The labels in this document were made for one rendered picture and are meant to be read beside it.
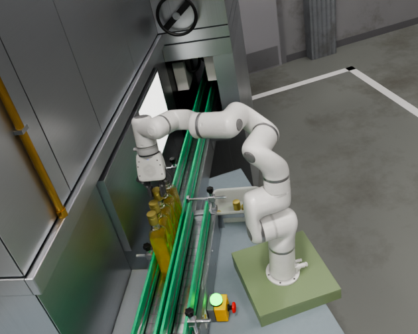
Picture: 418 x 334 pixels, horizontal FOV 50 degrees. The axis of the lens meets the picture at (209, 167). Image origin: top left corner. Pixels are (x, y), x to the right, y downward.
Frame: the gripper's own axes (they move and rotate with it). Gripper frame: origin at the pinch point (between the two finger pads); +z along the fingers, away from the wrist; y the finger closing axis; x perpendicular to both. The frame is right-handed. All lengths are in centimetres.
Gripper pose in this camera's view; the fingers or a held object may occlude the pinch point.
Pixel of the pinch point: (156, 191)
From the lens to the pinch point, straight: 168.0
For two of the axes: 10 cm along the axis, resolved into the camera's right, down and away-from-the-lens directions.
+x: 1.4, -3.7, 9.2
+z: 1.5, 9.2, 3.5
